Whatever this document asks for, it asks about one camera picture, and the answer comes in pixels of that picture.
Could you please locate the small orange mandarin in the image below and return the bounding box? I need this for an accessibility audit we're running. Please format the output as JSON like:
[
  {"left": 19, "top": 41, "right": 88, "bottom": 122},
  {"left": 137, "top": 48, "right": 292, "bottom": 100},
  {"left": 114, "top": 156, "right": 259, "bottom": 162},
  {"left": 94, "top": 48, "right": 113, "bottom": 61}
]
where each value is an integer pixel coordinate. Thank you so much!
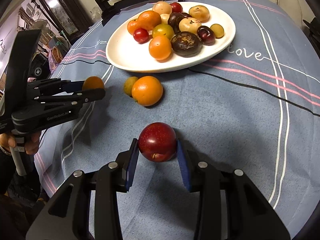
[{"left": 149, "top": 35, "right": 172, "bottom": 61}]

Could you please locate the large orange mandarin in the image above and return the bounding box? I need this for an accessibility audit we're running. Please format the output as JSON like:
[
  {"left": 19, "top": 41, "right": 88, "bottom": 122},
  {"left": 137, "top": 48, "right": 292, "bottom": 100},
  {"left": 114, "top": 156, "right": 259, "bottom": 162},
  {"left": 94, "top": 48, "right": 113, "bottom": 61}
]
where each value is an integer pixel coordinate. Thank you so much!
[{"left": 127, "top": 18, "right": 140, "bottom": 35}]

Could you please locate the dark purple plum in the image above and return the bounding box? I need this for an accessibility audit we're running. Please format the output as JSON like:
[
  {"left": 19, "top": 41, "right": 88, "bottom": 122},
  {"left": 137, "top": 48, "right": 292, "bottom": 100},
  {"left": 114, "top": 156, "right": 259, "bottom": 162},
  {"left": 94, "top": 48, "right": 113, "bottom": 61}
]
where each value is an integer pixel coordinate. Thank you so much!
[{"left": 168, "top": 12, "right": 185, "bottom": 33}]

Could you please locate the large red plum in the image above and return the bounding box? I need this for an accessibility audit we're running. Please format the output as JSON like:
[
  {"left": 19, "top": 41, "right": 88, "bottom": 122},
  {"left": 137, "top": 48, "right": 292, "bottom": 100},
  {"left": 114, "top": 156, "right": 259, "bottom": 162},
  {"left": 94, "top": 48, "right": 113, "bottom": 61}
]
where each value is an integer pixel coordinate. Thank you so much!
[{"left": 170, "top": 2, "right": 183, "bottom": 13}]

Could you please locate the tan round fruit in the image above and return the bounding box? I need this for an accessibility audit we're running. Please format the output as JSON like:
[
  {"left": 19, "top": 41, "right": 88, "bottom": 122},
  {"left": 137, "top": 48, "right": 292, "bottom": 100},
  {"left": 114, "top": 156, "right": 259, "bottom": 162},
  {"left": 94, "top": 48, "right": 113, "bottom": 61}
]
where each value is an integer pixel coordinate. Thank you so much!
[{"left": 189, "top": 5, "right": 210, "bottom": 22}]

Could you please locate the person left hand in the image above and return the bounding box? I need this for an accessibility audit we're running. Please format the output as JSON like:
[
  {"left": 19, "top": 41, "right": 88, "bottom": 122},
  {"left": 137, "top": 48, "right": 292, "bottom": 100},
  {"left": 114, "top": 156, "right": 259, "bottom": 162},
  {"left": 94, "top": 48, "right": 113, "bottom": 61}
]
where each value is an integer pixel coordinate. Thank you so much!
[{"left": 1, "top": 132, "right": 41, "bottom": 155}]

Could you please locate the tan spotted passion fruit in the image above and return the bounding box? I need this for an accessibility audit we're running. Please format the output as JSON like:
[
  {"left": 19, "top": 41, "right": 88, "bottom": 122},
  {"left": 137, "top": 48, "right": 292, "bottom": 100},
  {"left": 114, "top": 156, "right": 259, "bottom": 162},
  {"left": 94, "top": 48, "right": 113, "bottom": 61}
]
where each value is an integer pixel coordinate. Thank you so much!
[{"left": 178, "top": 17, "right": 202, "bottom": 34}]

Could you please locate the small green yellow fruit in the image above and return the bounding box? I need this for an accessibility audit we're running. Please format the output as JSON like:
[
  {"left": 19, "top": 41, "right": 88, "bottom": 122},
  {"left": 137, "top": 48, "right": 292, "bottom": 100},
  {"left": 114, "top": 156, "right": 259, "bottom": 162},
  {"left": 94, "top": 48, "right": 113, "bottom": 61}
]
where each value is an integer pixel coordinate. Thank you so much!
[{"left": 123, "top": 76, "right": 139, "bottom": 97}]

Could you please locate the dark wooden cabinet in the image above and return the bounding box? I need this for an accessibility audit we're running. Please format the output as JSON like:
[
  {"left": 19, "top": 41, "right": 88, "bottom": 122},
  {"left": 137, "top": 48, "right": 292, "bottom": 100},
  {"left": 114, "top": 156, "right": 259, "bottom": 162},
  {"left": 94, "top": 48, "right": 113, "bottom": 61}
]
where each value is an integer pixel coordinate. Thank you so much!
[{"left": 39, "top": 0, "right": 93, "bottom": 44}]

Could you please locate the blue plaid tablecloth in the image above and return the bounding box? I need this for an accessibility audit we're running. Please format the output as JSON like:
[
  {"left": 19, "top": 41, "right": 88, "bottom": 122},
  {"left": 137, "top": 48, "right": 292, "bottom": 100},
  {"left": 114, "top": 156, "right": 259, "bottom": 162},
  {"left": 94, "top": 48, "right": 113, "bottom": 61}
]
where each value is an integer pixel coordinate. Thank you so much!
[{"left": 35, "top": 0, "right": 319, "bottom": 237}]

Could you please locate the large tan spotted fruit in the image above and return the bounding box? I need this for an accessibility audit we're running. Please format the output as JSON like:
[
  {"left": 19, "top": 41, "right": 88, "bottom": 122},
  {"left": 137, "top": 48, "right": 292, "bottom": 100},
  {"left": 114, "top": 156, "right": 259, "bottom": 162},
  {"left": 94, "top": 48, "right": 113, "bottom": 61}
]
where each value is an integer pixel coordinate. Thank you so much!
[{"left": 152, "top": 1, "right": 172, "bottom": 15}]

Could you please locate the white round plate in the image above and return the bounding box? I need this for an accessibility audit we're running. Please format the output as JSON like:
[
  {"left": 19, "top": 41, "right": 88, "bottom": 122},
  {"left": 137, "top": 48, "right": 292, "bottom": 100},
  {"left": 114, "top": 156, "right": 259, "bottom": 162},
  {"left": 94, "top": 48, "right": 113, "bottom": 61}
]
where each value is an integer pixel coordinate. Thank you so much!
[{"left": 105, "top": 2, "right": 236, "bottom": 73}]

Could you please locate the orange mandarin on table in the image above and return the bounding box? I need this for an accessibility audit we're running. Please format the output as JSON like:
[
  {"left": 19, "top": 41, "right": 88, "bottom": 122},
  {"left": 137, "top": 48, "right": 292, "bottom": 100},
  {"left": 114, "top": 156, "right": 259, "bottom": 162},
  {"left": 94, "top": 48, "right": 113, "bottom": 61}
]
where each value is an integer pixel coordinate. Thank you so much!
[{"left": 132, "top": 76, "right": 163, "bottom": 107}]

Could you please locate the dark brown mangosteen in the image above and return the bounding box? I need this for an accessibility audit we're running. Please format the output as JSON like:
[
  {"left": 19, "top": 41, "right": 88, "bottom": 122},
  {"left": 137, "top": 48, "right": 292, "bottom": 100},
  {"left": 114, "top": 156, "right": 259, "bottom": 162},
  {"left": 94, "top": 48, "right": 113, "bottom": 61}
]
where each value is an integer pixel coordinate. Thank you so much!
[{"left": 171, "top": 31, "right": 202, "bottom": 57}]

